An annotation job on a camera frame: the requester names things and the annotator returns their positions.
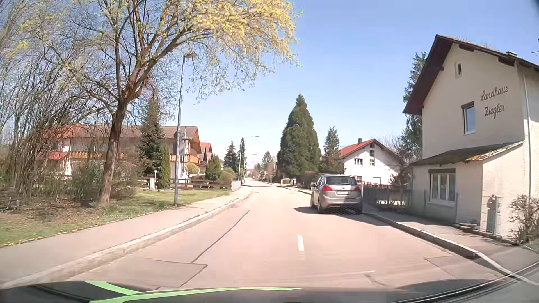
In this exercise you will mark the large budding tree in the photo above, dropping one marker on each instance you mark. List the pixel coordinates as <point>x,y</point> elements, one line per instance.
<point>116,126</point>

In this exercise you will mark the bare shrubs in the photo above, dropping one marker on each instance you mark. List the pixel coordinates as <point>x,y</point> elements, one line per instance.
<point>29,139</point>

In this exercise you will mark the tall grey lamp post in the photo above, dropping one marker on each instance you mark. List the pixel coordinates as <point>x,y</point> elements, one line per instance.
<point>178,139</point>

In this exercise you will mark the grass lawn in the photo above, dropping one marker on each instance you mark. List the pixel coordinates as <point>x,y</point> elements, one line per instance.
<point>63,216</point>

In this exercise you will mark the wooden fence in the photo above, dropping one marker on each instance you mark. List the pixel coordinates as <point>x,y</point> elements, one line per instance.
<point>206,184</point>

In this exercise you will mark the white house with red roof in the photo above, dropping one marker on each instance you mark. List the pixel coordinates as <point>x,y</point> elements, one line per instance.
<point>370,162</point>

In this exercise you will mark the tall dark conifer tree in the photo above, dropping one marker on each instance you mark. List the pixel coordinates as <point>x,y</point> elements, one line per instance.
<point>299,143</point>

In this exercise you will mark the silver parked car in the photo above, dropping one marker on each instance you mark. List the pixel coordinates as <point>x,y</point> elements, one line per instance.
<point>337,192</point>

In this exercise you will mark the grey asphalt road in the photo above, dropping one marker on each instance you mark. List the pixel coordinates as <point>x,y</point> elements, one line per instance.
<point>269,235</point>

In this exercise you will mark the road markings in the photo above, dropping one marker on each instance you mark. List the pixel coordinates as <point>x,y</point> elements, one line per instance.
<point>300,243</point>

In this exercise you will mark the row of conifer trees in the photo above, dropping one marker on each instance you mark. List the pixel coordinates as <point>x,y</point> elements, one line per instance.
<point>232,158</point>

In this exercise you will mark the bare bush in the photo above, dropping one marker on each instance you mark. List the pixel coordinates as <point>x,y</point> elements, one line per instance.
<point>525,216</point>

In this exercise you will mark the metal garden fence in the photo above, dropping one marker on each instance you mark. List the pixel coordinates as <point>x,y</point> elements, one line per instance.
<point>385,195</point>

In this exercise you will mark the cream house with brown roof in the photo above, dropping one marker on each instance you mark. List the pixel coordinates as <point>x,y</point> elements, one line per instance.
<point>476,134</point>

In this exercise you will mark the large house with wooden balcony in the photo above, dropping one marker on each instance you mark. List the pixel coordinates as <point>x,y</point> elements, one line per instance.
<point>84,145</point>

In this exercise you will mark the conifer tree behind house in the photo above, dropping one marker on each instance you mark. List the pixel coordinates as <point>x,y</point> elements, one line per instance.
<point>413,122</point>

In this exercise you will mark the grey paved pavement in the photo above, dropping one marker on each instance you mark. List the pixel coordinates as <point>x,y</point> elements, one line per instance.
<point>105,235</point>
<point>446,233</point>

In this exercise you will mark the small dark conifer tree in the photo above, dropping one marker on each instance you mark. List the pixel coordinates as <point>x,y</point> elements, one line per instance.
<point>332,153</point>

